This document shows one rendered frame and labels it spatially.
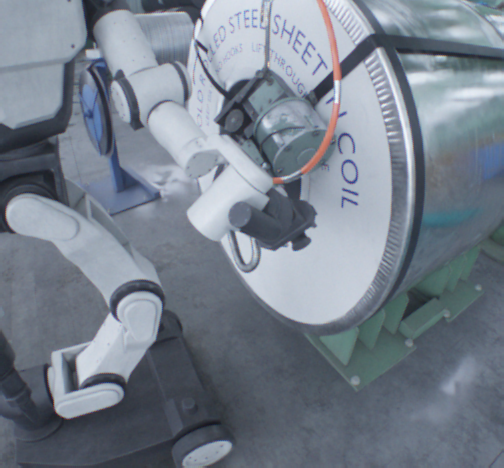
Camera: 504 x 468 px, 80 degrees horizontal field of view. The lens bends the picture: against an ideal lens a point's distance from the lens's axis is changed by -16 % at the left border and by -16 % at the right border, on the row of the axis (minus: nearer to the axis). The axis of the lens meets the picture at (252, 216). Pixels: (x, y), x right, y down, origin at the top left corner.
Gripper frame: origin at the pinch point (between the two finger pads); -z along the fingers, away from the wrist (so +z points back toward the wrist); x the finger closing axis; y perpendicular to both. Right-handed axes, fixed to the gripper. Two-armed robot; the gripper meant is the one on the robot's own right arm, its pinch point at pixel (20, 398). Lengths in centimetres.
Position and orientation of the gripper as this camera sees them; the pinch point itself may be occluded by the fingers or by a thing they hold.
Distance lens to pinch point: 90.2
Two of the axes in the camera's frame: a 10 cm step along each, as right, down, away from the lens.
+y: 5.3, -4.0, 7.5
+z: -1.2, -9.1, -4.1
